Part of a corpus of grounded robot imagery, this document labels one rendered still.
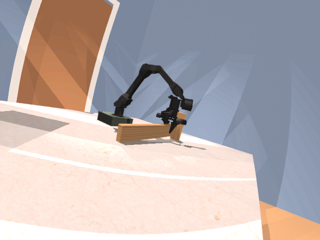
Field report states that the wooden post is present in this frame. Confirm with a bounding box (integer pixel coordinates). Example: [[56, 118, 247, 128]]
[[170, 112, 186, 141]]

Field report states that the light brown wooden board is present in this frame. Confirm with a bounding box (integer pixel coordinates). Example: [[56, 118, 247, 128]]
[[116, 124, 178, 143]]

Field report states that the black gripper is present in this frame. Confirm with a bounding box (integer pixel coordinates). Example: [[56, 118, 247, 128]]
[[156, 106, 187, 134]]

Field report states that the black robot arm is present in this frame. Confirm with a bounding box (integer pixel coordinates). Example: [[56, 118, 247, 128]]
[[113, 63, 194, 118]]

